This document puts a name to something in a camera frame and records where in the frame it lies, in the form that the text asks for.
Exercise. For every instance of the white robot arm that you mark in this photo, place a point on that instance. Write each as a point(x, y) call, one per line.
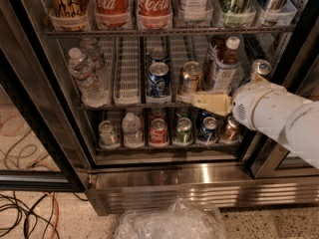
point(290, 120)

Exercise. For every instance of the crumpled clear plastic bag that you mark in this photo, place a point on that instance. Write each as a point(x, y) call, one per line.
point(182, 220)

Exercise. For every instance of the tilted blue silver can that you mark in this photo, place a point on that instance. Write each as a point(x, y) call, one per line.
point(261, 67)

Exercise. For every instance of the copper can middle shelf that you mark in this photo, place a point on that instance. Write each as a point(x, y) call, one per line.
point(189, 79)

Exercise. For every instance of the red can rear bottom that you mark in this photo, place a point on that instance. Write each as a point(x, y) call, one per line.
point(157, 113)

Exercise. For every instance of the green can front bottom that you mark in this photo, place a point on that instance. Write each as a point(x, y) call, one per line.
point(183, 131)

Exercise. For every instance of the copper can bottom shelf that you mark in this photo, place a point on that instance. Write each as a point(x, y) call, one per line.
point(230, 130)

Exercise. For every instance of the stainless steel fridge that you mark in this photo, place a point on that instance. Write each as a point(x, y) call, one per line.
point(37, 43)

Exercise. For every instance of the front clear water bottle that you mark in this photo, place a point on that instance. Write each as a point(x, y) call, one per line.
point(88, 81)

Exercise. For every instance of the red Coca-Cola can front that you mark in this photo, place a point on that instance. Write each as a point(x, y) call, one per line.
point(158, 132)

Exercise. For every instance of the coca-cola bottle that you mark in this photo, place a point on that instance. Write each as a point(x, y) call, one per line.
point(113, 13)
point(153, 14)

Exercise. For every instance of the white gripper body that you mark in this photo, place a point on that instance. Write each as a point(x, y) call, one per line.
point(253, 101)

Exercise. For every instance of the silver blue can top shelf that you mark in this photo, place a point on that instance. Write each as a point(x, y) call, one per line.
point(272, 9)

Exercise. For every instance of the blue label tea bottle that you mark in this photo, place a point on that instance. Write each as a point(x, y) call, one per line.
point(224, 67)

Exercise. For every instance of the blue Pepsi can front bottom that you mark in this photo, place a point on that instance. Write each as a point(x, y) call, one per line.
point(207, 130)

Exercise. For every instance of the rear tea bottle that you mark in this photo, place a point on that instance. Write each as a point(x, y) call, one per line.
point(215, 44)

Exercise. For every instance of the green can rear bottom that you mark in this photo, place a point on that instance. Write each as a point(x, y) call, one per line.
point(182, 112)

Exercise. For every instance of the rear dark can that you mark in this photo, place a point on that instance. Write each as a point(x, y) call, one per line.
point(158, 55)

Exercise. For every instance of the empty white plastic tray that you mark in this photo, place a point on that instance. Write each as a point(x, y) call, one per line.
point(127, 85)

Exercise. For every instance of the rear clear water bottle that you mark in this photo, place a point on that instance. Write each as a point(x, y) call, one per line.
point(91, 47)

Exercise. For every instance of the white label bottle top shelf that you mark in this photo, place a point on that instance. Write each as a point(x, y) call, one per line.
point(193, 10)

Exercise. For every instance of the left glass fridge door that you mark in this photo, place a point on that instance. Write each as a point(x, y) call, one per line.
point(30, 158)

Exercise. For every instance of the copper can shelf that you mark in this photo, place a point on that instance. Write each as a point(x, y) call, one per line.
point(189, 79)
point(230, 130)

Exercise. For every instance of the right glass fridge door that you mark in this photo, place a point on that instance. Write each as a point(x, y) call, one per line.
point(298, 72)

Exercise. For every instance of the left Coca-Cola bottle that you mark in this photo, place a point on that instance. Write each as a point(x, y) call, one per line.
point(113, 13)

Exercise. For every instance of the blue can rear bottom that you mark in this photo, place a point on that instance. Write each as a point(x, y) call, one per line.
point(202, 114)

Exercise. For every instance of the clear water bottle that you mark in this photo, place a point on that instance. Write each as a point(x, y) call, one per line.
point(91, 47)
point(88, 81)

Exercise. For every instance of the yellow tall can top shelf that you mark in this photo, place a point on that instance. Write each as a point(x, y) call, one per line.
point(68, 0)

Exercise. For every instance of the blue pepsi can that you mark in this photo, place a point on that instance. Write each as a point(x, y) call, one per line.
point(207, 130)
point(158, 80)

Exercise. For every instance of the glass fridge door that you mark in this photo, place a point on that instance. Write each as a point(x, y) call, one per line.
point(298, 72)
point(30, 158)

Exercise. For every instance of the silver can bottom shelf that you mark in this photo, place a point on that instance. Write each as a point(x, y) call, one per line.
point(108, 134)

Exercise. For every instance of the right Coca-Cola bottle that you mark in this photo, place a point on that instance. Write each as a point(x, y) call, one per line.
point(153, 14)

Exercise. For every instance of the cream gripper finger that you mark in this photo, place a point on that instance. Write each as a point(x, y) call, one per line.
point(256, 78)
point(219, 104)

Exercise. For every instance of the green tall can top shelf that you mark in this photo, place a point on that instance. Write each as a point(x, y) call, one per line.
point(235, 13)

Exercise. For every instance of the small water bottle bottom shelf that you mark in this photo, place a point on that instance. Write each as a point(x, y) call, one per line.
point(132, 130)

